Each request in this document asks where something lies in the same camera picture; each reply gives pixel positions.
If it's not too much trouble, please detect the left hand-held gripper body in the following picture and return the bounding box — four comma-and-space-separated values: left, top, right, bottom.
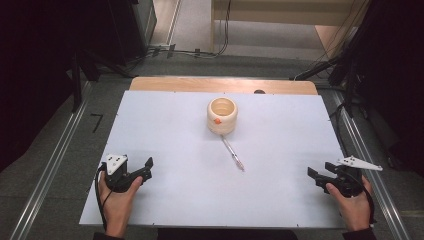
99, 153, 145, 194

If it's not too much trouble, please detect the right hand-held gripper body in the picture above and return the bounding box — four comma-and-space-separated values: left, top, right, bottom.
324, 155, 384, 198

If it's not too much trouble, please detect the person's left hand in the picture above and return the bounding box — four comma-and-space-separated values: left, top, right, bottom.
98, 171, 144, 238

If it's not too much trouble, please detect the person's right hand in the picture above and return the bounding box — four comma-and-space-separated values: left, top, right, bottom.
325, 175, 373, 233

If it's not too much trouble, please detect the clear plastic pen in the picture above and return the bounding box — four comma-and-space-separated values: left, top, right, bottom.
220, 134, 246, 173

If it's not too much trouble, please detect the cream ceramic cup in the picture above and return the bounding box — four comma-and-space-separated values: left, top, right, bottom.
206, 96, 239, 136

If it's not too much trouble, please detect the black stand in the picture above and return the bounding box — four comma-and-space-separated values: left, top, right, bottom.
68, 48, 136, 113
289, 19, 371, 118

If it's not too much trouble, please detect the person's dark clothing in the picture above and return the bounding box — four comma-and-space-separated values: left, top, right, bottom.
156, 228, 299, 240

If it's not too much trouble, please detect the light wooden furniture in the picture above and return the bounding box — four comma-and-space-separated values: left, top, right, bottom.
210, 0, 371, 53

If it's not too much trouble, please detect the metal floor rail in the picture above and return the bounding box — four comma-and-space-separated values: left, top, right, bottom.
332, 90, 413, 240
9, 81, 94, 240

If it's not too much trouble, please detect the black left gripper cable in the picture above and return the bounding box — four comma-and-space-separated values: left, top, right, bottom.
94, 163, 113, 232

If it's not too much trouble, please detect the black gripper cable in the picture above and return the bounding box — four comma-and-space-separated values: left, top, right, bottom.
94, 163, 113, 232
346, 169, 378, 225

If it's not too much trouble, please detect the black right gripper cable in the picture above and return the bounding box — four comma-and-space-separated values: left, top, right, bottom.
346, 169, 378, 225

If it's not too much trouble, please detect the black floor cable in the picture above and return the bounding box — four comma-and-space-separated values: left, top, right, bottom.
128, 0, 234, 73

